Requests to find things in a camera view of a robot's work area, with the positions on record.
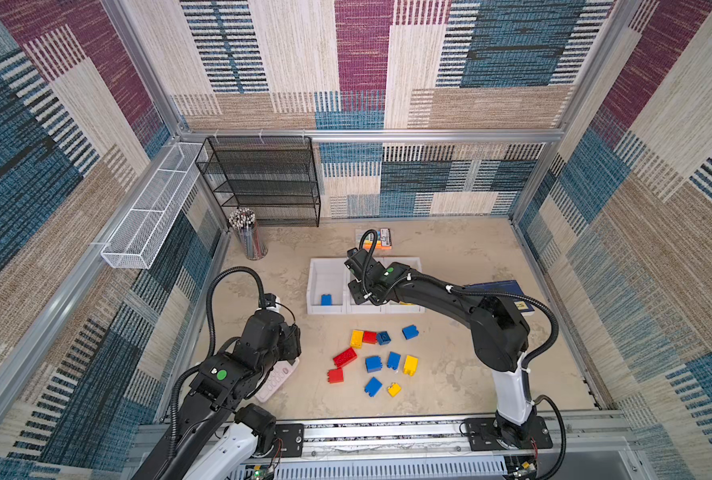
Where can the pencil cup with pencils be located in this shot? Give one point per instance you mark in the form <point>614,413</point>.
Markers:
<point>243,222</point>

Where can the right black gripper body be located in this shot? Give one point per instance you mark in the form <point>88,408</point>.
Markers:
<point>361,291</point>

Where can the blue book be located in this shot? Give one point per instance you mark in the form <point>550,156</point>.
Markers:
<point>509,286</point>

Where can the blue lego front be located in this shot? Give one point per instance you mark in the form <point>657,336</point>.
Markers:
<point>373,387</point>

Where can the white bin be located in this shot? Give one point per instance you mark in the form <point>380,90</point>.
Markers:
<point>356,306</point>
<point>326,276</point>
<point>398,307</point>

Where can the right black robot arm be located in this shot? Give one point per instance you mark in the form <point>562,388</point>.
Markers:
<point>500,333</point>

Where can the small yellow lego front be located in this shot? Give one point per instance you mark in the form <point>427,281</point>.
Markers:
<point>394,389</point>

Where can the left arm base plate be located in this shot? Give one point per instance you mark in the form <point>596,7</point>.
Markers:
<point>285,440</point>

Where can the white mesh wall basket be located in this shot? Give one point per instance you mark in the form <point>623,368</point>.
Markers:
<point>136,243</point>

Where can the pink white calculator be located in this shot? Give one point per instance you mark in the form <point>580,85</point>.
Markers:
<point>282,371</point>

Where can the black wire shelf rack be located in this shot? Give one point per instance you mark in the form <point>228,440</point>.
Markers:
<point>274,176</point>

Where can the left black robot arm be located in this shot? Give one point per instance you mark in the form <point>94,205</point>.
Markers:
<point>212,433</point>

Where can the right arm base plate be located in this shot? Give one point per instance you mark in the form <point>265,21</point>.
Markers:
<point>496,433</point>

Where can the white left bin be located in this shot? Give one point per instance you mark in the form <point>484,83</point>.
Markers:
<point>326,276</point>

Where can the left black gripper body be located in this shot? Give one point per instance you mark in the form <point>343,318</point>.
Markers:
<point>288,346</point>

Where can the highlighter marker pack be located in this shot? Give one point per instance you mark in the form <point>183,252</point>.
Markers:
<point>384,239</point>

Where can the red square lego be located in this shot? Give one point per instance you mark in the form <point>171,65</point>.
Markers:
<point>370,337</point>

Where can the blue lego beside yellow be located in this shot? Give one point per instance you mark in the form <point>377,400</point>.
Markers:
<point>393,361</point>

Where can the dark blue hollow lego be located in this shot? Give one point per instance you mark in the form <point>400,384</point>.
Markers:
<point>383,338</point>

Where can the white right bin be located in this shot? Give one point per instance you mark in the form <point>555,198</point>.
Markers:
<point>398,307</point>

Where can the yellow lego right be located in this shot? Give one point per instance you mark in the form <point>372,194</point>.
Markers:
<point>410,365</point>

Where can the white middle bin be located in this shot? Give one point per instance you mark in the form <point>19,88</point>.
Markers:
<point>356,306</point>

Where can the small red lego bottom left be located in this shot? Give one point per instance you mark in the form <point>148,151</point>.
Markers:
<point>335,376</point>

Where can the hollow yellow lego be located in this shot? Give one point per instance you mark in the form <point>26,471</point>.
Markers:
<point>357,339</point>

